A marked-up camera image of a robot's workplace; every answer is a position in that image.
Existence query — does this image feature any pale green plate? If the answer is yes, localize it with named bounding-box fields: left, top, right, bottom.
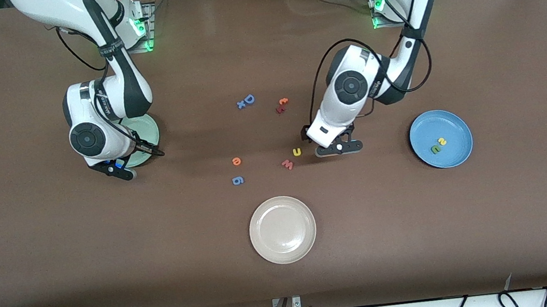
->
left=118, top=113, right=164, bottom=169

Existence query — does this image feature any beige plate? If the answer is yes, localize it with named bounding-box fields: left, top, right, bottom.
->
left=246, top=192, right=321, bottom=269

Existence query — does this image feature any blue plate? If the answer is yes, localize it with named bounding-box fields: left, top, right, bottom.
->
left=407, top=106, right=476, bottom=173

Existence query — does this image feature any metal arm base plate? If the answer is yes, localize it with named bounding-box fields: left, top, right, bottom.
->
left=117, top=2, right=157, bottom=55
left=368, top=0, right=397, bottom=31

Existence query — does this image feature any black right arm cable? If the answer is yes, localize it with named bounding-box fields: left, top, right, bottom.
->
left=54, top=17, right=153, bottom=160

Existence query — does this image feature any black floor cable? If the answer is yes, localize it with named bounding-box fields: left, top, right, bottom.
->
left=453, top=286, right=547, bottom=307

